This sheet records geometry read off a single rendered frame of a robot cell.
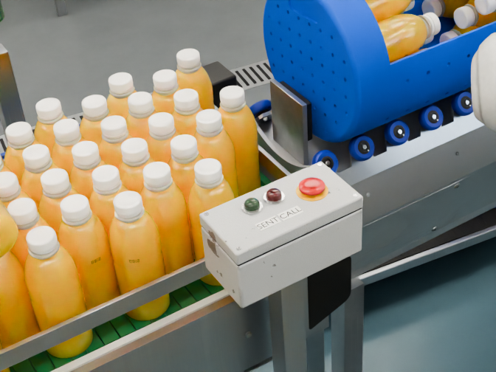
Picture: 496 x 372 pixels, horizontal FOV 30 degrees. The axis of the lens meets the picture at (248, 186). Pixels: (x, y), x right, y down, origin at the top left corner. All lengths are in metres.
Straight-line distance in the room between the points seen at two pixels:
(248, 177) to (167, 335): 0.31
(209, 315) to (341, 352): 0.58
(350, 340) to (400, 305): 0.76
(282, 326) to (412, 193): 0.42
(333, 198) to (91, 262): 0.35
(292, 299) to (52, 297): 0.34
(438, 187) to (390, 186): 0.11
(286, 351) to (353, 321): 0.47
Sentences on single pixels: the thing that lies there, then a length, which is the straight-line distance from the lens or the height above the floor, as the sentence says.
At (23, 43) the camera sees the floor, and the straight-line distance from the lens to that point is 4.05.
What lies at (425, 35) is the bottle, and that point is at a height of 1.12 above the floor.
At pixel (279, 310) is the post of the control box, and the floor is 0.92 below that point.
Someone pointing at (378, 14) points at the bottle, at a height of 1.16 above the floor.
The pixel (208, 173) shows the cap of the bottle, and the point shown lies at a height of 1.11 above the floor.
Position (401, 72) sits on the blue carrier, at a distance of 1.49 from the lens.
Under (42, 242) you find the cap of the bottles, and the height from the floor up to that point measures 1.11.
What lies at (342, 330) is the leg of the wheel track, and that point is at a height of 0.52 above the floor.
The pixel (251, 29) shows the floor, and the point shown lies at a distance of 3.92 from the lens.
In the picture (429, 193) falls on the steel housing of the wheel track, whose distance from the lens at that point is 1.70.
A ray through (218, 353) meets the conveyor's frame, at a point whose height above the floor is 0.80.
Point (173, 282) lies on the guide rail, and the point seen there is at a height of 0.97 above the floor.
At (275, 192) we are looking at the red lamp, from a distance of 1.25.
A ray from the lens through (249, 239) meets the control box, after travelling 1.19.
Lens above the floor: 1.89
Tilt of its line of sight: 38 degrees down
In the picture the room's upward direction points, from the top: 5 degrees counter-clockwise
